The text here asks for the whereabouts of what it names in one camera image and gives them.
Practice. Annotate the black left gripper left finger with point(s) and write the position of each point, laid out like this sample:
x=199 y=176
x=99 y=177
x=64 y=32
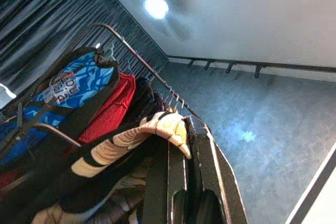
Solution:
x=160 y=195

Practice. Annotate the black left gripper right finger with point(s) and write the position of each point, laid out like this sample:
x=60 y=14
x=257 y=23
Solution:
x=210 y=169

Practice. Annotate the black crane print shirt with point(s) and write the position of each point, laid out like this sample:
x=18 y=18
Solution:
x=118 y=142

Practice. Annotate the black hanging shirt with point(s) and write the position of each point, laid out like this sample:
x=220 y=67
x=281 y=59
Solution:
x=147 y=95

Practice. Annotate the red T-shirt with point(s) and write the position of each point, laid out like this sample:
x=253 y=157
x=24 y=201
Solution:
x=115 y=108

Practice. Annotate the black metal clothes rack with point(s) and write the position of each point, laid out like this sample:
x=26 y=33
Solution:
x=147 y=64

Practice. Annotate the blue black sports jersey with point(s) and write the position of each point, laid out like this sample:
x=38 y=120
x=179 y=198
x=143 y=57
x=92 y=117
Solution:
x=78 y=82

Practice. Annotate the round ceiling lamp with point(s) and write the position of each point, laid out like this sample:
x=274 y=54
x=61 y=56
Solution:
x=156 y=6

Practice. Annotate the dark grey curtain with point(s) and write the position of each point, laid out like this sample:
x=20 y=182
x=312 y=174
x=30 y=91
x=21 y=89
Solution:
x=52 y=11

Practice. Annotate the black wall track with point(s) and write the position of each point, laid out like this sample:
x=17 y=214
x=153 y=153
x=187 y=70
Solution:
x=257 y=64

